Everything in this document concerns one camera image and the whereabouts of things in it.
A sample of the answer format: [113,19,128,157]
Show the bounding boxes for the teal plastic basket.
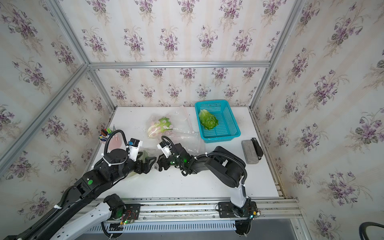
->
[195,100,241,144]

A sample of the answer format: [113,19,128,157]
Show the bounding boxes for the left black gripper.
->
[109,150,157,185]

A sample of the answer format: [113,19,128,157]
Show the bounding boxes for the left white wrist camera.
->
[127,138,143,162]

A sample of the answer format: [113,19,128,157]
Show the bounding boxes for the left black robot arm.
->
[5,130,143,240]

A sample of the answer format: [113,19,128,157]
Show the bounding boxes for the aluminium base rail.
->
[56,197,302,225]

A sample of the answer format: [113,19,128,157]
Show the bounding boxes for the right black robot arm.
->
[158,136,260,221]

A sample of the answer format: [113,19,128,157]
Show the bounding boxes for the green chinese cabbage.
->
[199,110,219,130]

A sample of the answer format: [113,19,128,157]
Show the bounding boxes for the grey whiteboard eraser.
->
[241,138,264,165]

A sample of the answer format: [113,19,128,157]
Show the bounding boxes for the bagged cabbage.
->
[147,117,173,138]
[138,151,153,163]

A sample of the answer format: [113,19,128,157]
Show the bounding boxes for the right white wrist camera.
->
[157,142,172,159]

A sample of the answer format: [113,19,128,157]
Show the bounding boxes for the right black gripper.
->
[151,153,185,173]

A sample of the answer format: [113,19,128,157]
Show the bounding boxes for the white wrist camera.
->
[127,138,143,162]
[157,142,172,159]

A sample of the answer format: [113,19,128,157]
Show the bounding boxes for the coloured pens bundle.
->
[99,128,113,142]

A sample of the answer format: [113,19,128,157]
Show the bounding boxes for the pink pen cup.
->
[107,134,123,153]

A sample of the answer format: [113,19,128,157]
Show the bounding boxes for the clear zip-top bag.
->
[172,132,206,155]
[122,151,158,179]
[146,106,195,139]

